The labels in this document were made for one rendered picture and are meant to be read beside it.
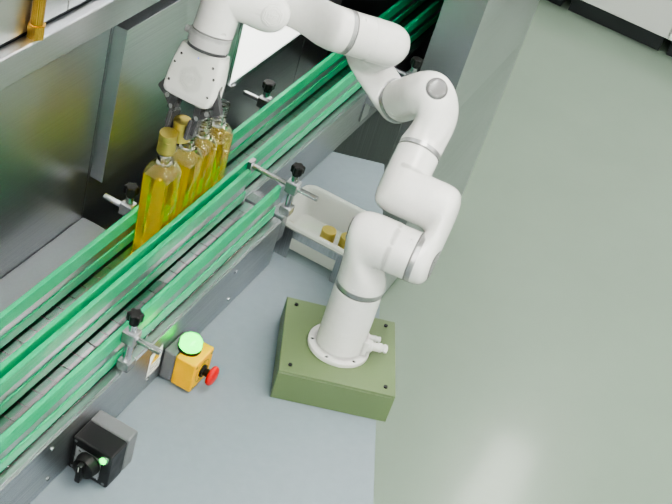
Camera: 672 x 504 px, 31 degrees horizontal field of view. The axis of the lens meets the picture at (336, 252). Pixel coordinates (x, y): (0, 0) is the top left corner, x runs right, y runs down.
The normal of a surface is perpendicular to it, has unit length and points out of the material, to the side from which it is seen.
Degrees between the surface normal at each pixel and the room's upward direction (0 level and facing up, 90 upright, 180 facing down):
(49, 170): 90
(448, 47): 90
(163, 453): 0
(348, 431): 0
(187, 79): 75
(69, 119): 90
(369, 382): 3
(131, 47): 90
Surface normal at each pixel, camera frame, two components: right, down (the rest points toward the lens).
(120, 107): 0.87, 0.45
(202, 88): -0.30, 0.26
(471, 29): -0.43, 0.47
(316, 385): -0.05, 0.61
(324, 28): -0.73, 0.00
